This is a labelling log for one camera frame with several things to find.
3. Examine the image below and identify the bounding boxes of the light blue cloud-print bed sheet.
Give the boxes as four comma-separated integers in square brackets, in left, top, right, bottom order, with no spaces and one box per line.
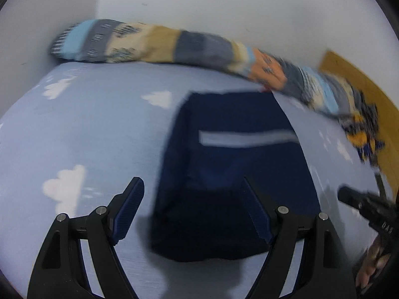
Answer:
[0,61,387,299]

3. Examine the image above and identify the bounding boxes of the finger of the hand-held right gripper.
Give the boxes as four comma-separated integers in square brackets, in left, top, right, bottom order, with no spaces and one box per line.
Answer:
[338,186,369,210]

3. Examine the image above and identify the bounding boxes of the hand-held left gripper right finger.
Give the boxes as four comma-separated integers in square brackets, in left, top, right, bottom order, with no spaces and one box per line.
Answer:
[242,177,356,299]

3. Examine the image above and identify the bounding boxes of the navy blue garment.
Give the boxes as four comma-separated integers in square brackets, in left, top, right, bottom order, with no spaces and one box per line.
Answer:
[150,90,321,262]

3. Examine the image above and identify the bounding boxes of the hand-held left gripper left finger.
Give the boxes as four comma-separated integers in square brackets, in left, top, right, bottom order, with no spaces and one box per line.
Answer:
[27,176,145,299]

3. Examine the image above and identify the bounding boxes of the patchwork quilt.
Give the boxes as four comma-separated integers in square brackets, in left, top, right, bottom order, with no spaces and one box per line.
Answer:
[50,19,375,122]

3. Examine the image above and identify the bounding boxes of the yellow and blue printed cloth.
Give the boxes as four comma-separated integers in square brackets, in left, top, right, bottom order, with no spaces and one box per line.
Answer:
[340,92,385,165]

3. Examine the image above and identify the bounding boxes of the person's right hand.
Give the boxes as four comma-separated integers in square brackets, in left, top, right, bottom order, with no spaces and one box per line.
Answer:
[355,238,393,294]

